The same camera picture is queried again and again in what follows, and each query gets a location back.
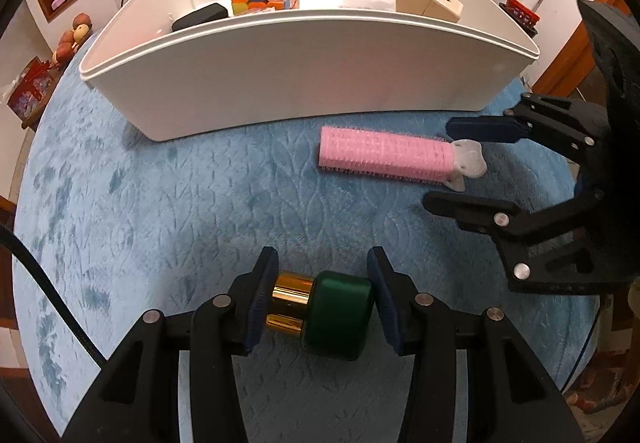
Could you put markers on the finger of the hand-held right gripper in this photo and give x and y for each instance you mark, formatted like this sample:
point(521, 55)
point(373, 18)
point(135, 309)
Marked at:
point(480, 128)
point(470, 210)

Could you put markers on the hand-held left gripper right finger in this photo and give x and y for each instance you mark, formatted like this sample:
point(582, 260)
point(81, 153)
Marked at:
point(385, 303)

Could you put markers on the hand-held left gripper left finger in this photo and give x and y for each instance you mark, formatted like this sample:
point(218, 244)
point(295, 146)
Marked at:
point(260, 303)

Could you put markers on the green bottle gold cap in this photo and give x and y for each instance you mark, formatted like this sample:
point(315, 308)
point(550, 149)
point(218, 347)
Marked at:
point(340, 313)

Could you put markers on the pink hair roller clip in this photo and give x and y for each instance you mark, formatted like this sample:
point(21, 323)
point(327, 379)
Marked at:
point(385, 155)

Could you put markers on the beige wooden box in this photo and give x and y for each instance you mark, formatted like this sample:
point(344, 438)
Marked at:
point(430, 3)

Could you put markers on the white plastic storage bin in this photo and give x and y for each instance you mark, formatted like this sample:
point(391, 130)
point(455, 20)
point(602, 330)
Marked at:
point(300, 68)

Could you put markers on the brown wooden door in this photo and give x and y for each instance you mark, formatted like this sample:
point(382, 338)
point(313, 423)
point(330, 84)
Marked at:
point(570, 53)

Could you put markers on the red decorated box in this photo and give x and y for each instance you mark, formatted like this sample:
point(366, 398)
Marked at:
point(520, 13)

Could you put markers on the blue embossed tablecloth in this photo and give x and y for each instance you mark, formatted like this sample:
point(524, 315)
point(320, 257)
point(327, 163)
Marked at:
point(150, 223)

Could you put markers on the black rectangular case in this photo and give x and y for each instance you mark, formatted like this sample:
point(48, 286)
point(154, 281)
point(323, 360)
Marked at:
point(200, 15)

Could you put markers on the red patterned box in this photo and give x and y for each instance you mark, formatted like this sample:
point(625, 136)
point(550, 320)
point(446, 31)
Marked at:
point(30, 88)

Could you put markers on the pile of fruit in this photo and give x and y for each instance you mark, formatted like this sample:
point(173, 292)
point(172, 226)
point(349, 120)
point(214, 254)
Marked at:
point(70, 43)

